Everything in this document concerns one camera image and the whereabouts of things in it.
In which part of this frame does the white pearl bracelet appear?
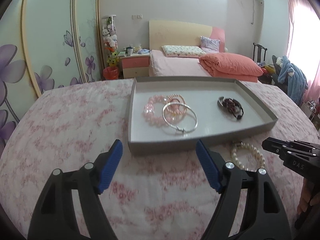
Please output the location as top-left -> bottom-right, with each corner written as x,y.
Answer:
230,141 -> 266,172

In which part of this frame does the wide silver cuff bracelet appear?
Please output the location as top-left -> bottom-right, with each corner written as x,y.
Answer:
217,96 -> 245,120

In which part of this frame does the pink small bead bracelet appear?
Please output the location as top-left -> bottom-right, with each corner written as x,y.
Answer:
164,93 -> 189,118

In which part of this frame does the grey shallow jewelry tray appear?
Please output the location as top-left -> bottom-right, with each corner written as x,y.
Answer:
128,76 -> 278,155

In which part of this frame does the thin silver bangle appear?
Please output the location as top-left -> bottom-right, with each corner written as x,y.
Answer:
162,101 -> 199,133

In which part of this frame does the pink large bead bracelet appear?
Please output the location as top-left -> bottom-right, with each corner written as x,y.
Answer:
143,94 -> 176,128

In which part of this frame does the person's right hand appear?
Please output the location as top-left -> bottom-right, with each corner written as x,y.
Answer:
297,178 -> 311,215

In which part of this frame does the blue bathrobe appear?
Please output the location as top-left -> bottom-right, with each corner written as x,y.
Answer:
278,55 -> 308,106

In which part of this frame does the folded salmon pink duvet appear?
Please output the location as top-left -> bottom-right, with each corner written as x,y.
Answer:
199,53 -> 264,82

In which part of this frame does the pink curtain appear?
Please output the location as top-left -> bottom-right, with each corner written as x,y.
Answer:
286,0 -> 319,101

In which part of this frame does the dark wooden chair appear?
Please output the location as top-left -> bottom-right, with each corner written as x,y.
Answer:
252,43 -> 268,63

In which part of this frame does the pink floral bed sheet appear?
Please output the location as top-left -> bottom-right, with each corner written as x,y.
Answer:
1,79 -> 319,239

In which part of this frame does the lilac patterned pillow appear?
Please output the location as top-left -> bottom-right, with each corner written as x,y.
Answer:
200,36 -> 220,53

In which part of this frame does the white floral pillow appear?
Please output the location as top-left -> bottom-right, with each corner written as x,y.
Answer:
162,45 -> 206,58

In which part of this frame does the red bin with bag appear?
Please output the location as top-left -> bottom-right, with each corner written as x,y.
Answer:
103,66 -> 119,80

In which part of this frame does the pink and cream nightstand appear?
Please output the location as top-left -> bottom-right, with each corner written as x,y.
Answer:
120,54 -> 150,79

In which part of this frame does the bed with cream headboard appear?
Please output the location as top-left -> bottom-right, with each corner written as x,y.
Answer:
149,20 -> 230,77

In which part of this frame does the white mug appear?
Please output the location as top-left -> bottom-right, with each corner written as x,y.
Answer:
126,47 -> 134,56

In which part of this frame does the sliding wardrobe with flower print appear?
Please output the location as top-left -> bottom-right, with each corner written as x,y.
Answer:
1,0 -> 103,148

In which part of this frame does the tube of plush toys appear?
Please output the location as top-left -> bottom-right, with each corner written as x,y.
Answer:
102,15 -> 118,67

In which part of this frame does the wall power socket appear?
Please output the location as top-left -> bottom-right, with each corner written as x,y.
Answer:
132,15 -> 143,20

